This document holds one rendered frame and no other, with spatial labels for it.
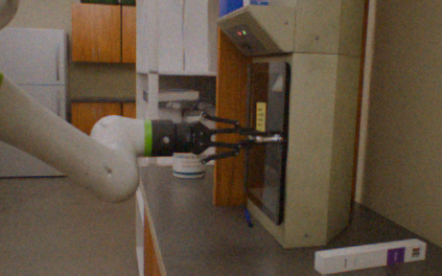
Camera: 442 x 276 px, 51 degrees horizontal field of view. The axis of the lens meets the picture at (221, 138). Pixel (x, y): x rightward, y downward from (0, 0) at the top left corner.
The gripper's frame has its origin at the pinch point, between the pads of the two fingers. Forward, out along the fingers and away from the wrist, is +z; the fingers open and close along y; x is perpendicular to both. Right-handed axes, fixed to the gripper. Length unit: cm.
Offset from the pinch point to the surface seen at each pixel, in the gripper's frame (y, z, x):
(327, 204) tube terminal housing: -15.6, 16.2, -10.2
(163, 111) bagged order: 1, -8, 132
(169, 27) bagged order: 44, -6, 127
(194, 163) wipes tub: -16, -4, 64
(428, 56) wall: 22, 49, -2
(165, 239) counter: -25.7, -22.2, 1.3
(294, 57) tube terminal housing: 19.5, 5.7, -11.9
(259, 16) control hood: 28.2, -3.2, -12.3
